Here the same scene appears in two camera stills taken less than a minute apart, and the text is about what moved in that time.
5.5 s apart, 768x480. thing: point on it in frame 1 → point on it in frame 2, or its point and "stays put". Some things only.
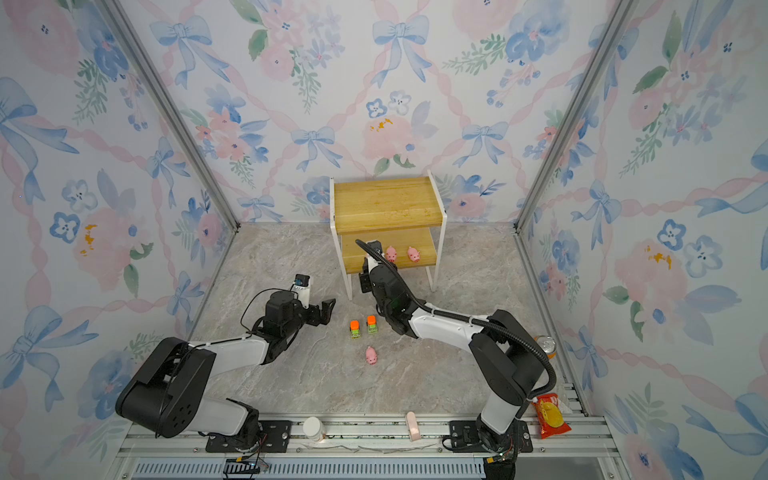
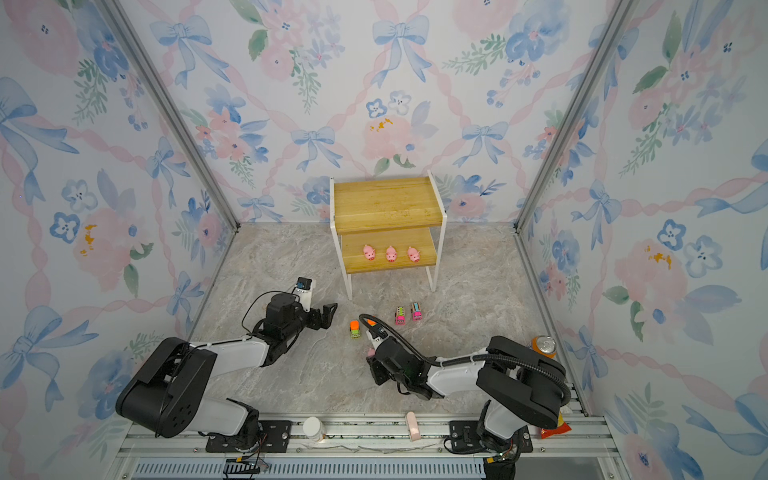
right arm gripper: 366,280 → 376,368
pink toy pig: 413,254 stays put
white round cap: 313,428 stays put
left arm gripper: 325,312 stays put
